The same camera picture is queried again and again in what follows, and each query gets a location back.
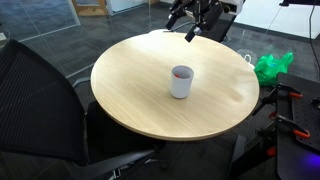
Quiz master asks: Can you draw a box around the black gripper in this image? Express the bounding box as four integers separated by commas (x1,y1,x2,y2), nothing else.
165,0,223,43

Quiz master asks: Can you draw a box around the light grey mug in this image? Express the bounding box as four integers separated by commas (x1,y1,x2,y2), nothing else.
169,64,195,100

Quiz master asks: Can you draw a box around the black mesh chair with armrests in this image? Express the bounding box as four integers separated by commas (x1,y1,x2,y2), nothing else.
149,9,247,44

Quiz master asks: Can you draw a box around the green plastic bag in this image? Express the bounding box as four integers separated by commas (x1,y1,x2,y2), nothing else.
253,51,295,88

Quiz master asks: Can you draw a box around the black perforated breadboard plate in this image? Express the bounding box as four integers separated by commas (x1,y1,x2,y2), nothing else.
291,94,320,155

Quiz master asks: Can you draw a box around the large black mesh office chair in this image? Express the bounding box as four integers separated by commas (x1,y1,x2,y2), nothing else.
0,39,168,180

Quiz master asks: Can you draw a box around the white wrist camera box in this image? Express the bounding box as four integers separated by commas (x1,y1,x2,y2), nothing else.
219,0,247,15

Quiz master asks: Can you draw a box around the white looped cord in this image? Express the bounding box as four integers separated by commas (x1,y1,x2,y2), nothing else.
237,48,255,65

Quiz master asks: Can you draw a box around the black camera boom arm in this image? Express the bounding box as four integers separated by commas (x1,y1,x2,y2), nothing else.
279,0,320,7

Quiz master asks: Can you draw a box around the thin black hanging cable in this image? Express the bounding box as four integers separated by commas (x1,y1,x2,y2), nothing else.
307,0,320,82

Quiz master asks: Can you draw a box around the orange handled black clamp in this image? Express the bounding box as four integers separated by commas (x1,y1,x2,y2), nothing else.
256,114,311,158
258,83,304,120

